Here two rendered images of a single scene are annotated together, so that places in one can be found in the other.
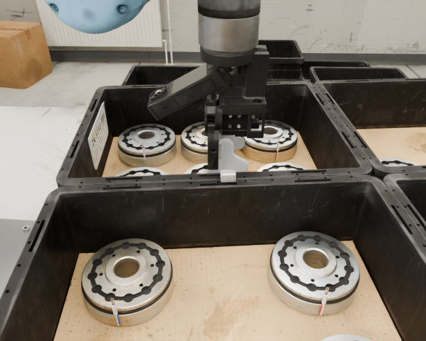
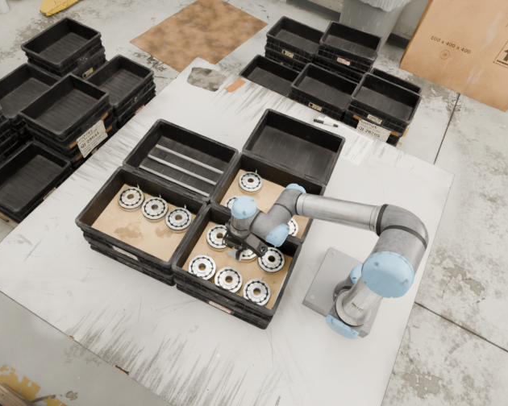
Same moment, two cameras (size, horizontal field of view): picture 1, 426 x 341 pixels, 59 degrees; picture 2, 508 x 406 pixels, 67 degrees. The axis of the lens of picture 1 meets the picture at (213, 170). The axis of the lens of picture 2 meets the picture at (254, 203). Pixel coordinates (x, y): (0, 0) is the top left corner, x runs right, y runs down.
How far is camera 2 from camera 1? 149 cm
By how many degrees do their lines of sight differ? 86
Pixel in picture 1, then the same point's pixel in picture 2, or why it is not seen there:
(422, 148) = (139, 235)
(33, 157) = (307, 389)
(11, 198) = (319, 348)
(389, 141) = (146, 246)
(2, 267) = (320, 280)
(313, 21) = not seen: outside the picture
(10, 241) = (318, 293)
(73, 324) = (301, 227)
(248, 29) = not seen: hidden behind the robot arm
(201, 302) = not seen: hidden behind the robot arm
